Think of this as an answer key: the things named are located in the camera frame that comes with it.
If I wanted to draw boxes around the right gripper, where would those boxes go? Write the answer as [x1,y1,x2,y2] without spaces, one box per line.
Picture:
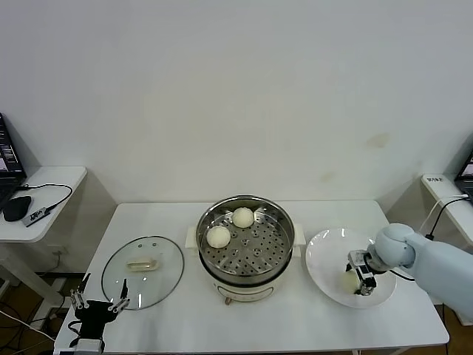
[345,249,378,297]

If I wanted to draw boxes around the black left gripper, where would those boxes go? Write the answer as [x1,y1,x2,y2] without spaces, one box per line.
[69,272,132,339]

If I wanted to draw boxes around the white steamed baozi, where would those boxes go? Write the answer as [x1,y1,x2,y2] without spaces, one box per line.
[205,226,231,248]
[339,271,361,295]
[231,206,255,228]

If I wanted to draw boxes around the round glass pot lid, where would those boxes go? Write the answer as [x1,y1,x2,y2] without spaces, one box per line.
[101,235,185,311]

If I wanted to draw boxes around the perforated steel steamer basket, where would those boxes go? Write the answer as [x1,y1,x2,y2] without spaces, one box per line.
[195,195,296,278]

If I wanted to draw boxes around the round white plate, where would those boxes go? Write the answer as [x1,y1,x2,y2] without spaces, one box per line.
[304,228,398,308]

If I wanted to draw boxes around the small black printed device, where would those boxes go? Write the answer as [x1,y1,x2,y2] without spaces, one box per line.
[22,206,51,227]

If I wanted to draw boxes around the white labelled side desk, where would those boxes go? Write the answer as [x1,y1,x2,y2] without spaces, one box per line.
[421,173,473,326]

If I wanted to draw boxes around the cream electric cooking pot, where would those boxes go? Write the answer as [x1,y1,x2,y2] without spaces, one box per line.
[183,223,306,307]

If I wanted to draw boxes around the black computer mouse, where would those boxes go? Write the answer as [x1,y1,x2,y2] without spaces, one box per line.
[2,195,33,223]

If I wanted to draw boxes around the white rounded side desk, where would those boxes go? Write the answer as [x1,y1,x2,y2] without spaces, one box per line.
[0,165,88,308]

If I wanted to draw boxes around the black open laptop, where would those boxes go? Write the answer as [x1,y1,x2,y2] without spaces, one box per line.
[0,112,29,212]

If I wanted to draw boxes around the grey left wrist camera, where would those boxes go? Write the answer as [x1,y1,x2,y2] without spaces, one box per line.
[73,338,104,355]

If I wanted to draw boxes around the white wall socket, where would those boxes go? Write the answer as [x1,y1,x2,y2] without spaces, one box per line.
[51,243,71,260]

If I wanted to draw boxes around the white floor cable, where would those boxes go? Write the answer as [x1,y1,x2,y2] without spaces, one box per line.
[0,309,56,339]

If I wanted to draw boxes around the black floor cables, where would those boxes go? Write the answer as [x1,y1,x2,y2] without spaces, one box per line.
[0,300,49,334]

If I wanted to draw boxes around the black cable with adapter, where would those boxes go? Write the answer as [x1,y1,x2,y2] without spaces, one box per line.
[424,197,467,241]

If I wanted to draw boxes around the thin black desk cable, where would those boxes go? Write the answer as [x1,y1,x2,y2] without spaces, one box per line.
[14,183,73,214]

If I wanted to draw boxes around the dark laptop with white cable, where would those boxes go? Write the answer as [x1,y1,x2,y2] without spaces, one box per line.
[453,143,473,206]

